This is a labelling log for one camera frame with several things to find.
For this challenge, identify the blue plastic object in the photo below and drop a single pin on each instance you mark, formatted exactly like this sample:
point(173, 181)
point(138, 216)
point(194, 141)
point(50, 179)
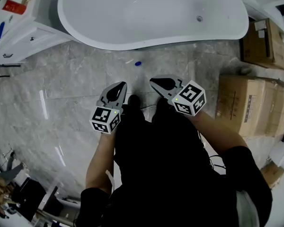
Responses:
point(138, 63)

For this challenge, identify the red flat box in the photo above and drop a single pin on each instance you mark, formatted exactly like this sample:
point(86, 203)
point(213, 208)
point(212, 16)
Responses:
point(14, 6)

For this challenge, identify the person's right forearm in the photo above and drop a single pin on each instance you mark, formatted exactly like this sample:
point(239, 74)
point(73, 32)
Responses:
point(222, 133)

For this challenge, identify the cardboard box with white label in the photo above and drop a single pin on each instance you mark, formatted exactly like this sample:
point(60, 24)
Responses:
point(260, 46)

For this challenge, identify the blue small item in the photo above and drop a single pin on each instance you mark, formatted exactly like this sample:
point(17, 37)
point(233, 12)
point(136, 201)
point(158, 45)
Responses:
point(0, 30)

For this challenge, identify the large taped cardboard box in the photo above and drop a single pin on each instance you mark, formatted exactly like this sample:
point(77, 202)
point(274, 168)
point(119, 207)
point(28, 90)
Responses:
point(251, 105)

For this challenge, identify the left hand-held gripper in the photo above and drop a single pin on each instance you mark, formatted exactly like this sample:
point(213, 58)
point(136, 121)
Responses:
point(101, 117)

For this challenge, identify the black case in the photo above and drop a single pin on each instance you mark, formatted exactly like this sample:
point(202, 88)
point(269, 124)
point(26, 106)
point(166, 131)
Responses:
point(28, 197)

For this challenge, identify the white small carton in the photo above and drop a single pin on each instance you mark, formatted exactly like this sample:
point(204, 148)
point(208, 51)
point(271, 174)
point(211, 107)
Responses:
point(280, 152)

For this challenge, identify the black drawer knob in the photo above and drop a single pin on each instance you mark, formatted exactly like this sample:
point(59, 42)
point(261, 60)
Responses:
point(32, 39)

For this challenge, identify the small cardboard box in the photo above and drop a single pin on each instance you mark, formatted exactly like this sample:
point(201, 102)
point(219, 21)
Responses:
point(273, 175)

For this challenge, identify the person's left black shoe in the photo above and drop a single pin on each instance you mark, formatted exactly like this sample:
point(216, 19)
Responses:
point(134, 102)

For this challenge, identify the white vanity cabinet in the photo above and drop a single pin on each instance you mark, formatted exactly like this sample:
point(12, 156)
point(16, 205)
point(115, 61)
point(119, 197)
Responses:
point(19, 37)

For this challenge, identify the person's black clothed body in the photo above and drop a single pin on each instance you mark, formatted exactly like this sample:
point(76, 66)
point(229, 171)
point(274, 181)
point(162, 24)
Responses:
point(168, 174)

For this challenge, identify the white oval bathtub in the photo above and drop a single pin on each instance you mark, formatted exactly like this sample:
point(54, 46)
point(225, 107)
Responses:
point(144, 15)

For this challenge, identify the person's left forearm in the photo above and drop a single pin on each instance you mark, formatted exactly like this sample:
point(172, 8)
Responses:
point(97, 167)

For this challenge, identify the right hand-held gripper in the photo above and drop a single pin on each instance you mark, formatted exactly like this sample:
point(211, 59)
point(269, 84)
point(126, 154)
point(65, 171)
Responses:
point(190, 96)

